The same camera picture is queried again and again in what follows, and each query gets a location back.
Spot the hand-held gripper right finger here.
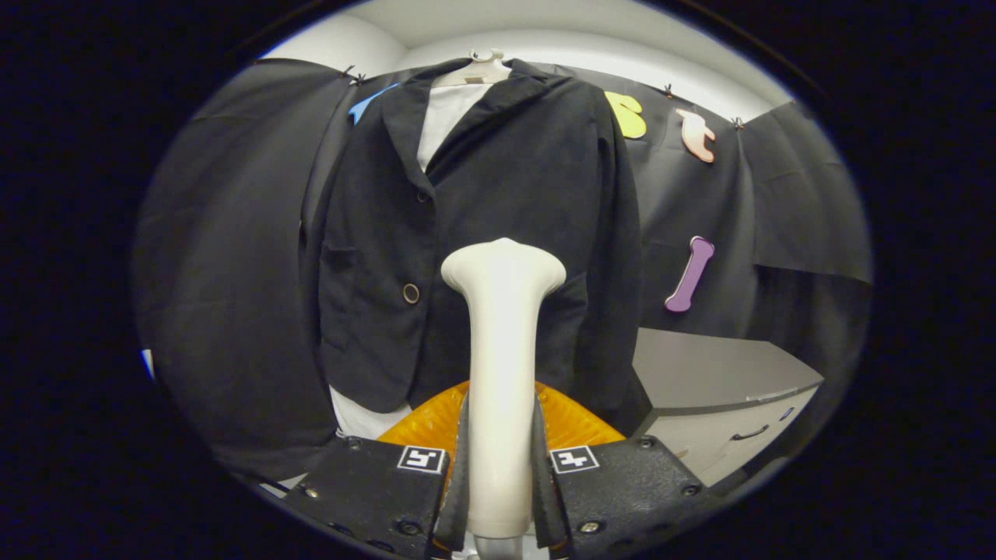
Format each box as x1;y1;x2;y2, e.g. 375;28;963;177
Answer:
531;380;724;557

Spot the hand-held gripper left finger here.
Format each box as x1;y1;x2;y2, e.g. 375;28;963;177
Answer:
276;380;472;559

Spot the white garment steamer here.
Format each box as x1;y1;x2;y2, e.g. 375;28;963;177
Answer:
440;237;567;560

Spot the black suit jacket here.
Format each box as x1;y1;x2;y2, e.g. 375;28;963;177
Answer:
300;58;647;436

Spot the white shirt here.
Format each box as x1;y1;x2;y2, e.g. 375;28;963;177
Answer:
331;82;496;441

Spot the white clothes hanger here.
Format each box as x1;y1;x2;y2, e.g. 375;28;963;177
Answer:
432;48;514;88

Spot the grey cabinet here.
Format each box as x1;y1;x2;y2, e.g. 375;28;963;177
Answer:
632;327;826;487

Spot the black backdrop cloth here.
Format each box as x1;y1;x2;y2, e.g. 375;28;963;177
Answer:
131;58;874;487

